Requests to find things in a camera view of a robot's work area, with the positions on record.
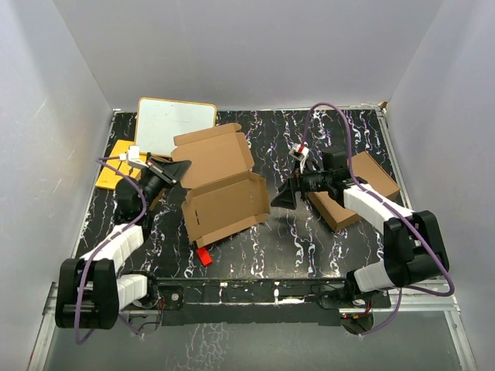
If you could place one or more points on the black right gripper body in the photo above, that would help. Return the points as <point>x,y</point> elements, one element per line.
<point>312,181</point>

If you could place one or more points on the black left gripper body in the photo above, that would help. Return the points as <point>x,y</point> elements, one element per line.
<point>153,184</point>

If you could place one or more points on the brown cardboard box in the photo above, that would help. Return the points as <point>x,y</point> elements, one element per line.
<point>361,202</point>
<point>224,196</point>

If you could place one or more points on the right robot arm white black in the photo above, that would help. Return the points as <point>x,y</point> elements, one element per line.
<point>414,250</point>

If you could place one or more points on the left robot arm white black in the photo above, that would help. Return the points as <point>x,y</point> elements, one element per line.
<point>90,291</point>

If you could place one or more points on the closed brown cardboard box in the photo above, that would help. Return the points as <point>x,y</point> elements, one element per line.
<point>361,202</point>

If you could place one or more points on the small red block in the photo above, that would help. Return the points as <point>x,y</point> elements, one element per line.
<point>204,256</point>

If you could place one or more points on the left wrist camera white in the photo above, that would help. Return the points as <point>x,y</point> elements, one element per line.
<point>133,159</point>

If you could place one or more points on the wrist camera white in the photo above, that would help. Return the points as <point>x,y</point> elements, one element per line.
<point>133,159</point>
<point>299,152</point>

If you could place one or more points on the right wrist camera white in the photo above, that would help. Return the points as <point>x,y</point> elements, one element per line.
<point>299,152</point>

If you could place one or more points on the white board yellow frame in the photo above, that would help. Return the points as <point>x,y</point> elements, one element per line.
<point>159,120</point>

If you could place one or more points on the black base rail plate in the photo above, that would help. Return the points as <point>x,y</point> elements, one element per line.
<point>262,301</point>

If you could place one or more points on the aluminium frame rail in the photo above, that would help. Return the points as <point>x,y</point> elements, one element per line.
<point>418,332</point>

